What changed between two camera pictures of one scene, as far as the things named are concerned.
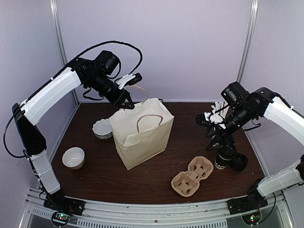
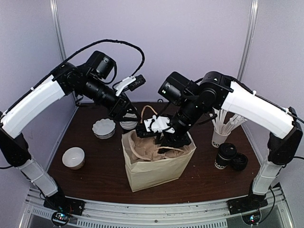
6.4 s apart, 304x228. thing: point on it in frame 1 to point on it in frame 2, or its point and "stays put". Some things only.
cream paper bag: x=141 y=132 to x=144 y=175
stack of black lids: x=239 y=162 stays put
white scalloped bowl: x=102 y=129 stays put
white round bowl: x=73 y=157 stays put
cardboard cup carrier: x=186 y=184 to x=146 y=148
